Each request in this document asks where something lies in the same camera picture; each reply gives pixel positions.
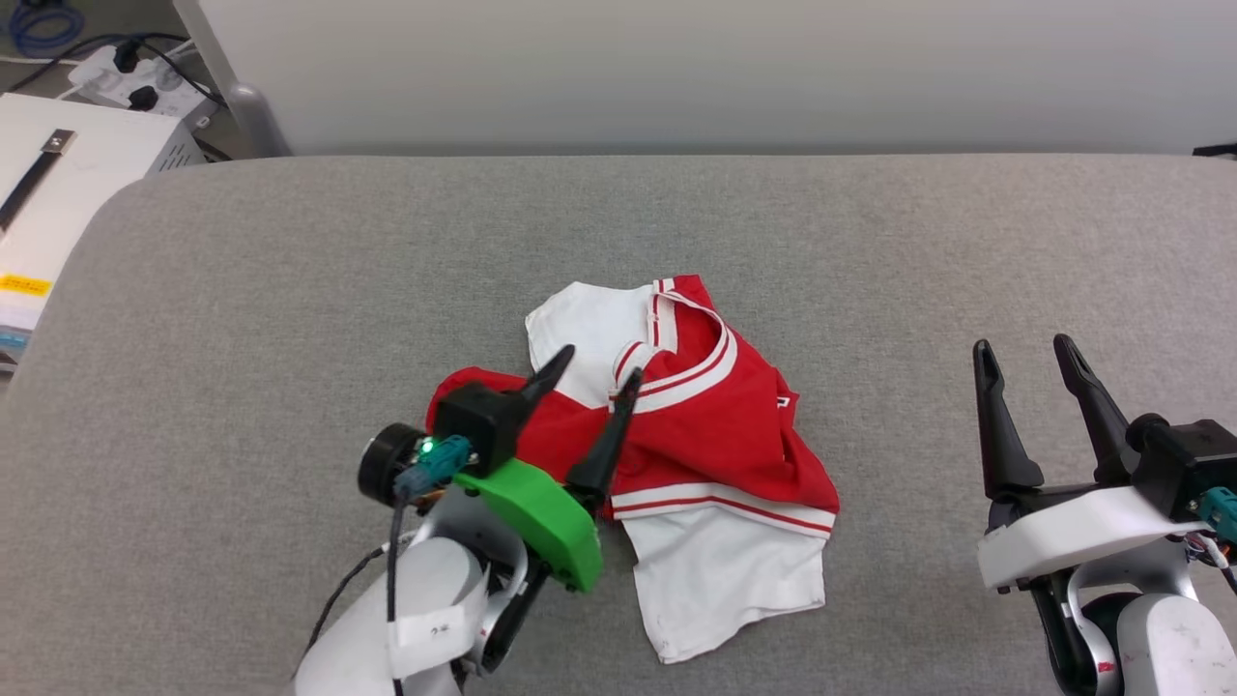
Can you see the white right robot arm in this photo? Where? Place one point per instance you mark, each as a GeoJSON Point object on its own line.
{"type": "Point", "coordinates": [1150, 638]}

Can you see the white power strip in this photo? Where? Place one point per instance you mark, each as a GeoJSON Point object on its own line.
{"type": "Point", "coordinates": [135, 82]}

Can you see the small black object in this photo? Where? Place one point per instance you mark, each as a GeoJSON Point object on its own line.
{"type": "Point", "coordinates": [1218, 150]}

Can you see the grey metal post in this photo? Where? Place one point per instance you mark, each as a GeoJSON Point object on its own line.
{"type": "Point", "coordinates": [246, 106]}

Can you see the yellow label sticker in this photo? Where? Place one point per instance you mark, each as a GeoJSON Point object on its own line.
{"type": "Point", "coordinates": [24, 285]}

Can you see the black power plug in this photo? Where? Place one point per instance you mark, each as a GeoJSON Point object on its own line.
{"type": "Point", "coordinates": [126, 56]}
{"type": "Point", "coordinates": [143, 98]}

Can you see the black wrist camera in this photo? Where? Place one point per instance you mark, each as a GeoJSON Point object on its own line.
{"type": "Point", "coordinates": [1184, 464]}
{"type": "Point", "coordinates": [474, 420]}

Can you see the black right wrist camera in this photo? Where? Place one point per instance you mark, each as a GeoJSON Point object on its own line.
{"type": "Point", "coordinates": [1184, 464]}

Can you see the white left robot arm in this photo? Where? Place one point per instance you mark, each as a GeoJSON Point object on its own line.
{"type": "Point", "coordinates": [425, 609]}

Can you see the white equipment box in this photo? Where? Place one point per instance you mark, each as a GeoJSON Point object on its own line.
{"type": "Point", "coordinates": [77, 203]}

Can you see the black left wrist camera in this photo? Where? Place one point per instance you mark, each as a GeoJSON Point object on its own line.
{"type": "Point", "coordinates": [474, 420]}

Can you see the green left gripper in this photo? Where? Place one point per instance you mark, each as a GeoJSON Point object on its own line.
{"type": "Point", "coordinates": [541, 517]}

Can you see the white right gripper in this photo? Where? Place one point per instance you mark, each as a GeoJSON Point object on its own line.
{"type": "Point", "coordinates": [1073, 532]}

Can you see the red and white garment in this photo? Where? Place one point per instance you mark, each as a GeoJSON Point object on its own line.
{"type": "Point", "coordinates": [725, 425]}

